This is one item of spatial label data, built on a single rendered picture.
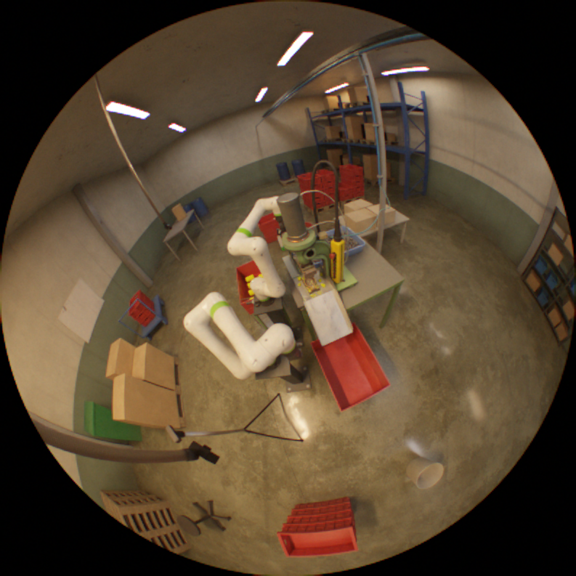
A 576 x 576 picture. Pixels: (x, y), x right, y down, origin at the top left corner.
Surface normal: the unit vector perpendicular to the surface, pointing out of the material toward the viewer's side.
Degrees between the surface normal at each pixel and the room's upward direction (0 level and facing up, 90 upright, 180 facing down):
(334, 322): 30
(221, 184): 90
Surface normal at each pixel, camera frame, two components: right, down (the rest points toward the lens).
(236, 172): 0.29, 0.69
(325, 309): -0.07, -0.19
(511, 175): -0.92, 0.39
